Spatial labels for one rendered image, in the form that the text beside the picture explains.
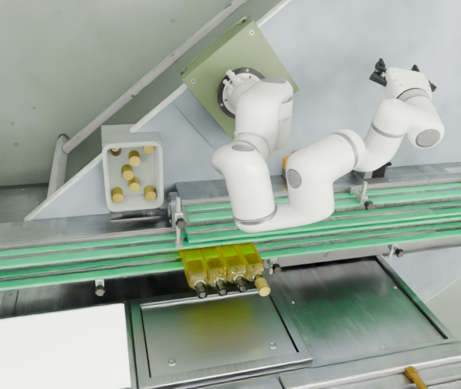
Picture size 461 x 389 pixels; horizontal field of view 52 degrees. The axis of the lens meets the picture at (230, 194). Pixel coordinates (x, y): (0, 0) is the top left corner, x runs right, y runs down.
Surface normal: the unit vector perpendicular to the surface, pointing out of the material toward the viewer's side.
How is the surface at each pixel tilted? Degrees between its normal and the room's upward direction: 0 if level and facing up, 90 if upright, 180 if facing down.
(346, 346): 90
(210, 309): 90
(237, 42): 1
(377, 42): 0
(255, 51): 1
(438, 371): 90
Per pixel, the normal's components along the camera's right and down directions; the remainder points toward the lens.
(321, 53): 0.25, 0.47
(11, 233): 0.04, -0.88
